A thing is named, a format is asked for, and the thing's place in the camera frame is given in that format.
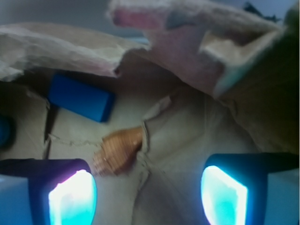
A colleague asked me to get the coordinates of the blue rectangular wooden block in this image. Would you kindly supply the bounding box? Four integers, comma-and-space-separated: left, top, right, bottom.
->
48, 74, 115, 122

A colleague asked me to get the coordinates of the glowing blue gripper right finger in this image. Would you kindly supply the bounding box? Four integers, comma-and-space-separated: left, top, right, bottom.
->
200, 153, 300, 225

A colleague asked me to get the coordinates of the teal blue ball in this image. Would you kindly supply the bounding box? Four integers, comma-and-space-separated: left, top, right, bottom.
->
0, 115, 11, 147

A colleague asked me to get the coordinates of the brown spiral sea shell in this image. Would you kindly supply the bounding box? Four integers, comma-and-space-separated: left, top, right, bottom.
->
93, 126, 143, 176

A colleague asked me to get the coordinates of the glowing blue gripper left finger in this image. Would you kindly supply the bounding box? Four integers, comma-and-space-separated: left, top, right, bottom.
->
0, 158, 97, 225

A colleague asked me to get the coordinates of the brown paper bag tray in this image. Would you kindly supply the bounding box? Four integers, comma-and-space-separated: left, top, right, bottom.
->
0, 0, 300, 225

